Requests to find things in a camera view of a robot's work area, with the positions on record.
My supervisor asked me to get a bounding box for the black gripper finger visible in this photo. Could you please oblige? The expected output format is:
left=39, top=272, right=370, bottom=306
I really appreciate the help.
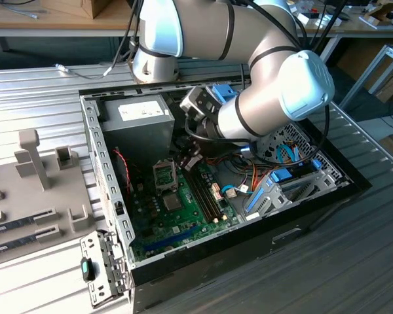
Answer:
left=175, top=139, right=204, bottom=171

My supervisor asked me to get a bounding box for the thin wire locking lever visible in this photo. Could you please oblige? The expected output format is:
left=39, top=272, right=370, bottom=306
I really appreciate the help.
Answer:
left=171, top=159, right=183, bottom=194

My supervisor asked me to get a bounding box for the small silver CPU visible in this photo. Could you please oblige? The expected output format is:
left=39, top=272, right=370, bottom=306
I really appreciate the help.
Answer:
left=163, top=195, right=185, bottom=213

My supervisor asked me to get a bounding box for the CPU socket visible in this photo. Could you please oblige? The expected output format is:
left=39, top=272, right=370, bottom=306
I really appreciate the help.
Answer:
left=160, top=192, right=187, bottom=215

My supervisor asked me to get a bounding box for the blue drive bay latch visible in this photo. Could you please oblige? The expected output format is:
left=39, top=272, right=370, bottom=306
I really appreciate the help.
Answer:
left=212, top=84, right=240, bottom=105

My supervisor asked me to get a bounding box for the black RAM slot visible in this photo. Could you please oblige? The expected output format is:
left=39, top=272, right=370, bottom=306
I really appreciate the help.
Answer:
left=196, top=166, right=225, bottom=219
left=185, top=169, right=215, bottom=224
left=188, top=169, right=219, bottom=223
left=192, top=167, right=222, bottom=222

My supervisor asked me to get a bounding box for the grey power supply unit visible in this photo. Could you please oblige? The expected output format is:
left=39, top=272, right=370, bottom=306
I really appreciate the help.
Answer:
left=100, top=94, right=176, bottom=164

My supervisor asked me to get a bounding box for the green motherboard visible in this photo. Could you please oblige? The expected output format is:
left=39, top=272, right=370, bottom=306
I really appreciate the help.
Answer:
left=130, top=160, right=240, bottom=262

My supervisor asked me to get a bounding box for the black case fan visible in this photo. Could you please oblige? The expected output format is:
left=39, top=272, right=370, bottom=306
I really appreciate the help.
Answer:
left=111, top=146, right=141, bottom=199

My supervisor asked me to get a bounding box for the blue expansion slot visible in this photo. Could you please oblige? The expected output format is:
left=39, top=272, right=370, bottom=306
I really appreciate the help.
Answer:
left=143, top=227, right=199, bottom=254

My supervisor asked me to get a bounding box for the hard disk in blue carrier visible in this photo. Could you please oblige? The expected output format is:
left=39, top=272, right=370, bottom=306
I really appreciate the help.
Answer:
left=269, top=159, right=322, bottom=186

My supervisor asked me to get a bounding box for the perforated metal disk cage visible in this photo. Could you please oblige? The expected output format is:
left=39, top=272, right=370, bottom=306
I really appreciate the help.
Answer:
left=245, top=122, right=352, bottom=223

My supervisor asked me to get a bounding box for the black open PC case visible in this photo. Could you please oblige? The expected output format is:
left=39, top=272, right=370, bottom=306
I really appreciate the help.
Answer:
left=78, top=77, right=373, bottom=314

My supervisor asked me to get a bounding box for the grey parts rack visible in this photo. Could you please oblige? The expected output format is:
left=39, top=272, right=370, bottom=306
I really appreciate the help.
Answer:
left=0, top=129, right=98, bottom=268

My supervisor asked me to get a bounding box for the small white box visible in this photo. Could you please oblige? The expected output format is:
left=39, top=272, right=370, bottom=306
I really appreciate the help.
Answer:
left=296, top=11, right=343, bottom=27

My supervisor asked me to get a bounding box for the black stand pole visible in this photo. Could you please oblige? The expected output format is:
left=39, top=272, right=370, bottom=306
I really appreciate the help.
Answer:
left=297, top=0, right=348, bottom=78

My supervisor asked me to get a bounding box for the wooden desk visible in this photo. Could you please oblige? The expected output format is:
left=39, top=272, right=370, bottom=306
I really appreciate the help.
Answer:
left=0, top=0, right=141, bottom=37
left=291, top=0, right=393, bottom=78

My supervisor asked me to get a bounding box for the dark RAM stick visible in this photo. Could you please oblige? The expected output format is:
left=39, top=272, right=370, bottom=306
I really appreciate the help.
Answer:
left=0, top=234, right=39, bottom=254
left=0, top=216, right=37, bottom=235

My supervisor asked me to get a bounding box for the cardboard stand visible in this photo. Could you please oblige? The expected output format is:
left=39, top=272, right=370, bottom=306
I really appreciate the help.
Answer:
left=363, top=2, right=393, bottom=31

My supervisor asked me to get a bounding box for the orange yellow power wire bundle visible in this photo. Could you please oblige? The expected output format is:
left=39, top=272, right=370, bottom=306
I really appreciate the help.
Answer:
left=202, top=155, right=282, bottom=194

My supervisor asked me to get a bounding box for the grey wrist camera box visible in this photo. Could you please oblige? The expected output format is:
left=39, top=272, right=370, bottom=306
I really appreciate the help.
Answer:
left=179, top=86, right=224, bottom=122

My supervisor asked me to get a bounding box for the red black twisted fan wire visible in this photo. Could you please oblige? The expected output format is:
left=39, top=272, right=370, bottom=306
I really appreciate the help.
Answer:
left=113, top=148, right=134, bottom=196

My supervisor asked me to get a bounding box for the light blue data cable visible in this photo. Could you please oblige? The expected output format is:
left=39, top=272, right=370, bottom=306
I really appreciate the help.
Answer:
left=276, top=143, right=302, bottom=164

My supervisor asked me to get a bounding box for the blue disk bay rail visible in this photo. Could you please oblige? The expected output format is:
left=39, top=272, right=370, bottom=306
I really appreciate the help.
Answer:
left=245, top=188, right=266, bottom=214

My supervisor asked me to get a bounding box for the metal slot cover bracket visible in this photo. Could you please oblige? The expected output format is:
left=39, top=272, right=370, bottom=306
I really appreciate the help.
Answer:
left=79, top=230, right=134, bottom=310

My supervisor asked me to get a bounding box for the black blue bracket latch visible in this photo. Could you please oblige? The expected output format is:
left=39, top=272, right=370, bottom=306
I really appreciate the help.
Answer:
left=80, top=257, right=97, bottom=282

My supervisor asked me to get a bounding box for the aluminium profile frame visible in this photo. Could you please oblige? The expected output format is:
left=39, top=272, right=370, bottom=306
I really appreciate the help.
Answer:
left=339, top=44, right=393, bottom=112

